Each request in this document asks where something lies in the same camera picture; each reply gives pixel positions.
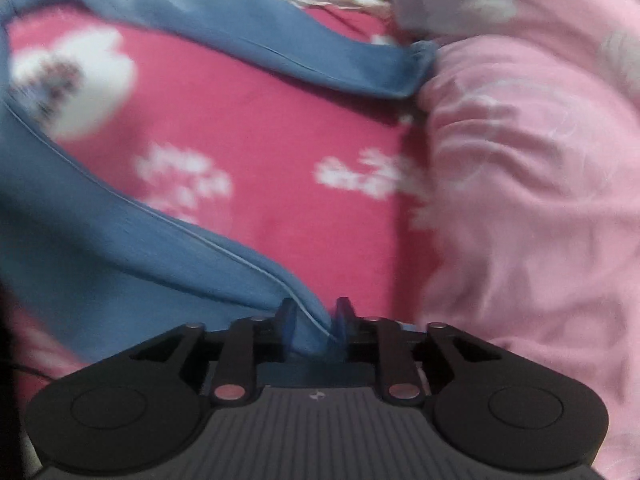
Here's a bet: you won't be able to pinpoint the pink floral bed blanket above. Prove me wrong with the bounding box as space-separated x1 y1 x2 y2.
1 6 436 402

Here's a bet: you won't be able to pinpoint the blue denim jeans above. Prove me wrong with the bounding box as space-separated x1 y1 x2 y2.
0 0 440 391

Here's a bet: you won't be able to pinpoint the pink grey floral duvet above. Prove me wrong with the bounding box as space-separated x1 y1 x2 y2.
393 0 639 479

